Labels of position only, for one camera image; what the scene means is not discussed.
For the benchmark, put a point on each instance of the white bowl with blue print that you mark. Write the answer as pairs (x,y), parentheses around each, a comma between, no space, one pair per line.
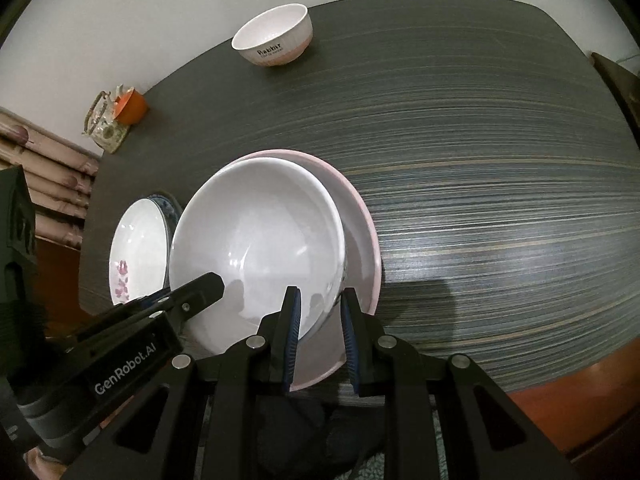
(260,220)

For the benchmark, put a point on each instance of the large pink bowl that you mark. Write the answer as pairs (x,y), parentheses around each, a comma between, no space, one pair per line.
(360,240)

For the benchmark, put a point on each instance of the orange cup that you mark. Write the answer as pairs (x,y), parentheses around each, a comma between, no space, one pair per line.
(132,107)

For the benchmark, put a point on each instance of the white plate with pink flowers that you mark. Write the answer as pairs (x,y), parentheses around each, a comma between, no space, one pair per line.
(137,240)

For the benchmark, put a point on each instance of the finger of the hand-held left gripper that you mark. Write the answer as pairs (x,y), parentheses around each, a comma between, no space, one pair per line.
(197,297)
(142,304)

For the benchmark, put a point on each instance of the large blue floral plate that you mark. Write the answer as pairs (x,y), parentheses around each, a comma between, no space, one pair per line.
(170,212)

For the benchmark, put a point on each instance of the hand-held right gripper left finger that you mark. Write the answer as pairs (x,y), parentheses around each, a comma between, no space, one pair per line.
(295,330)

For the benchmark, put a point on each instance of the small white lettered bowl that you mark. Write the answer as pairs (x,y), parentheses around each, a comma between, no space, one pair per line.
(270,22)

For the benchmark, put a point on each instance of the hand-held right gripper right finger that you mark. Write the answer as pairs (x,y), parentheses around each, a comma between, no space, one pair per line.
(350,340)

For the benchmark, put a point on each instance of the glass teapot with orange lid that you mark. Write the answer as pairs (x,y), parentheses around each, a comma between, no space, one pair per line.
(107,132)

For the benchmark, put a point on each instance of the pink patterned curtain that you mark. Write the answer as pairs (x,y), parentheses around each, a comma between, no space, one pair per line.
(50,170)

